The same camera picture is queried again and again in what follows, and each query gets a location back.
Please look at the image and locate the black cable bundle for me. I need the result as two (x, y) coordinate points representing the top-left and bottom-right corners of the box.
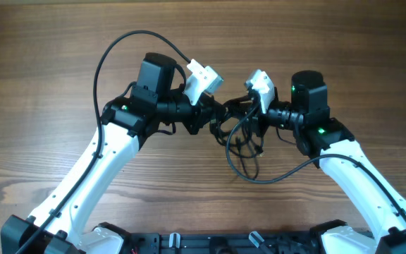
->
(209, 94), (265, 181)

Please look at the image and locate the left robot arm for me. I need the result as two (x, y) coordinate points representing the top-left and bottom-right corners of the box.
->
(0, 53), (223, 253)

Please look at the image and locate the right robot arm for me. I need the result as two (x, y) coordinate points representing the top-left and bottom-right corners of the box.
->
(245, 70), (406, 253)

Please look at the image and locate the camera cable black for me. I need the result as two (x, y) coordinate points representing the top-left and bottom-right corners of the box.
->
(225, 90), (406, 254)
(16, 30), (191, 254)

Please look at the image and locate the right camera cable black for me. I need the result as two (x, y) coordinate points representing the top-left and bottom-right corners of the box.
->
(225, 90), (406, 254)

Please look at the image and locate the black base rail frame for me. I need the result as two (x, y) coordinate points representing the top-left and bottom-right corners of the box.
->
(121, 231), (324, 254)

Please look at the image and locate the left camera cable black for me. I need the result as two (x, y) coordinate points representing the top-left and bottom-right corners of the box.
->
(16, 30), (191, 254)

